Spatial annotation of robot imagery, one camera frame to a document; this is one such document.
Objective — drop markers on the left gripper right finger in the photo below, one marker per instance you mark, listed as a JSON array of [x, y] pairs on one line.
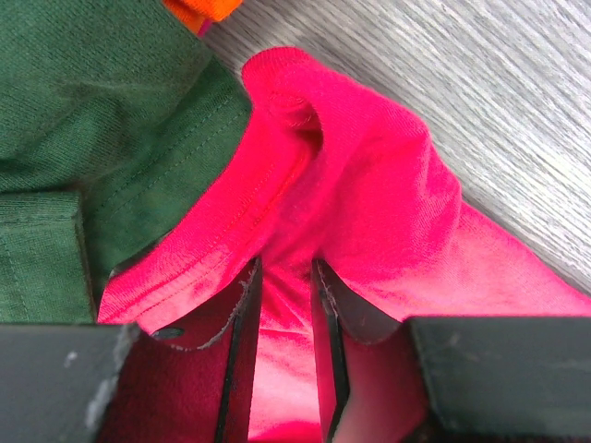
[[445, 379]]

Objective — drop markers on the red t-shirt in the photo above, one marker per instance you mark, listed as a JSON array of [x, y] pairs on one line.
[[328, 168]]

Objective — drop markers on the folded dark green t-shirt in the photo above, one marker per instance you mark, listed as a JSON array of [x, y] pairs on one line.
[[115, 119]]

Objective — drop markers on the folded pink t-shirt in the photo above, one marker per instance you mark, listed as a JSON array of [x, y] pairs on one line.
[[204, 27]]

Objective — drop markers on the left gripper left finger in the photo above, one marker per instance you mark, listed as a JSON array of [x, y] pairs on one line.
[[188, 382]]

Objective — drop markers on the folded orange t-shirt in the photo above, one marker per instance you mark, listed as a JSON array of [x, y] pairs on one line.
[[191, 13]]

